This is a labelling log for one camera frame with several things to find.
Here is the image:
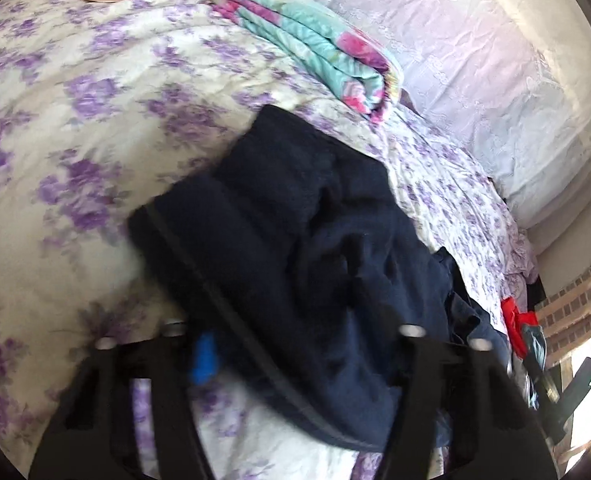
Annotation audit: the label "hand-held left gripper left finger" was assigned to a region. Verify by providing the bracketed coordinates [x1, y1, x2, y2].
[28, 320, 222, 480]

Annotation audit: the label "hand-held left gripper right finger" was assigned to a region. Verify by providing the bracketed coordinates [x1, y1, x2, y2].
[375, 325, 557, 480]

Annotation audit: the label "navy blue pants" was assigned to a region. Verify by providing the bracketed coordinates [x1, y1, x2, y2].
[128, 105, 512, 453]

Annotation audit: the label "teal fleece garment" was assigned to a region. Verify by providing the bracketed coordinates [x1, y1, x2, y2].
[520, 322, 549, 372]

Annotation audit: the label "red cloth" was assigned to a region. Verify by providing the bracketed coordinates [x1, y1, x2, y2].
[500, 297, 539, 359]

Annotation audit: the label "purple floral bed sheet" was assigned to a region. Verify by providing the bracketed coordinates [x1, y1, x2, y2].
[0, 0, 537, 480]

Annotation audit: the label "white lace pillow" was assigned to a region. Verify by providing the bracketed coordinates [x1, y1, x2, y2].
[235, 0, 591, 229]

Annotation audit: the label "folded teal pink floral blanket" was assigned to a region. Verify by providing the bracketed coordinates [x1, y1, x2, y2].
[210, 0, 404, 124]

